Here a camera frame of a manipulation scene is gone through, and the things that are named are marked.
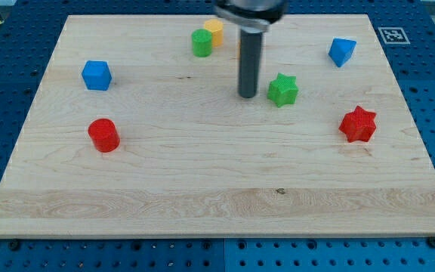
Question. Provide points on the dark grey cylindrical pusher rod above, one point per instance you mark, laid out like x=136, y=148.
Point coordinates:
x=249, y=63

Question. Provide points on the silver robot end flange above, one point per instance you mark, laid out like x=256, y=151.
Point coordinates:
x=254, y=15

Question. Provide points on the yellow cylinder block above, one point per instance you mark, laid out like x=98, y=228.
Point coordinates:
x=216, y=28

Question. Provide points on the green cylinder block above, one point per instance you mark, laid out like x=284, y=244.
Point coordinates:
x=201, y=42

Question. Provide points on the green star block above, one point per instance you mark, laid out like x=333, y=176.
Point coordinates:
x=283, y=90

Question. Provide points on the blue triangular prism block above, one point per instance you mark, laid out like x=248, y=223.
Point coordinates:
x=341, y=50

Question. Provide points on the red star block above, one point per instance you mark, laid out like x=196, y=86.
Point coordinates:
x=358, y=125

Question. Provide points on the white fiducial marker tag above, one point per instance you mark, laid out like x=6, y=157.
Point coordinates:
x=392, y=35

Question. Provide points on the light wooden board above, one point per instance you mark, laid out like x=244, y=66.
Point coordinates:
x=195, y=159

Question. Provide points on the blue cube block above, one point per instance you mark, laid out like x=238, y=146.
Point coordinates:
x=96, y=75

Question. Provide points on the red cylinder block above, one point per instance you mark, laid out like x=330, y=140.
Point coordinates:
x=104, y=135

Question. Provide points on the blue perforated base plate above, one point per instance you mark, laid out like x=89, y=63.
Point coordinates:
x=27, y=39

